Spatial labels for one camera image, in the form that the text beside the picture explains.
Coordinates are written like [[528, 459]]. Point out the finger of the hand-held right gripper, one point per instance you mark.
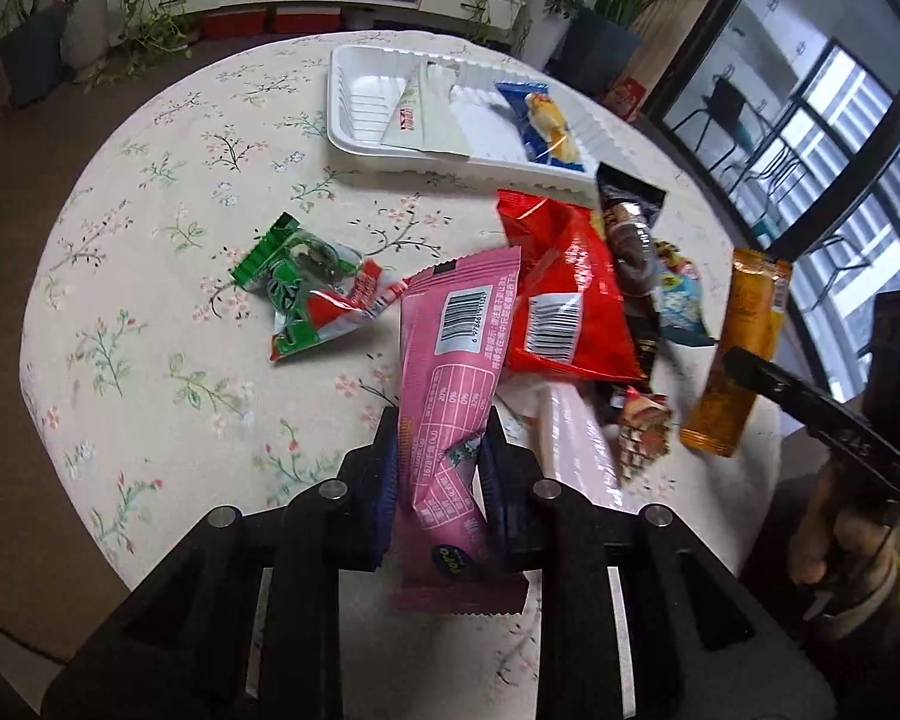
[[810, 405]]

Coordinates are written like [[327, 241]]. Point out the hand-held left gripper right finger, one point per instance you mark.
[[491, 495]]

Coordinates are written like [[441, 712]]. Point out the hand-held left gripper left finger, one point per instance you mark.
[[386, 495]]

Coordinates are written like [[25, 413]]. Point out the long orange snack packet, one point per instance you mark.
[[750, 292]]

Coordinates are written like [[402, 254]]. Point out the bright pink snack packet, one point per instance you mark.
[[457, 360]]

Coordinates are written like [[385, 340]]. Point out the green seaweed snack packet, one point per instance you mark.
[[300, 292]]

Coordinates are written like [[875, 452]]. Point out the white plastic tray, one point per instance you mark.
[[360, 105]]

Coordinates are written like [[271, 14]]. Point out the person's right forearm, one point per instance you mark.
[[870, 615]]

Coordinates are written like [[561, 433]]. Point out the person's right hand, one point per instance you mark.
[[814, 525]]

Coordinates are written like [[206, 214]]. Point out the pale pink snack packet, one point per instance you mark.
[[570, 435]]

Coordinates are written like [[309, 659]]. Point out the light blue snack packet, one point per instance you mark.
[[682, 300]]

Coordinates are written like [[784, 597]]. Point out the small red white packet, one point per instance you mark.
[[645, 427]]

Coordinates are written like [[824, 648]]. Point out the red snack bag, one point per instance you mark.
[[570, 270]]

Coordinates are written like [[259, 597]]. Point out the dark brown chocolate packet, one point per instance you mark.
[[630, 240]]

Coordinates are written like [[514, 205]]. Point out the black chair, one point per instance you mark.
[[727, 112]]

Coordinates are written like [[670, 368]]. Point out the red paper box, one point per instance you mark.
[[626, 97]]

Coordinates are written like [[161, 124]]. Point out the blue packet with yellow snack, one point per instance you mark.
[[532, 127]]

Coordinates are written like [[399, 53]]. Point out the white flat packet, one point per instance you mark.
[[427, 120]]

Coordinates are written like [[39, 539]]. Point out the tall plant dark square pot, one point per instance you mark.
[[600, 52]]

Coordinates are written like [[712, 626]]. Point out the small-leaf potted plant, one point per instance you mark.
[[551, 30]]

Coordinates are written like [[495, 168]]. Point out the red storage box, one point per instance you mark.
[[307, 19], [232, 22]]

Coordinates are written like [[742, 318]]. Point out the trailing plant white pot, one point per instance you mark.
[[86, 26]]

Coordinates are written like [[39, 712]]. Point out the potted plant dark blue pot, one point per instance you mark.
[[34, 52]]

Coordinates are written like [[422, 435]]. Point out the black window frame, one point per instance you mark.
[[709, 22]]

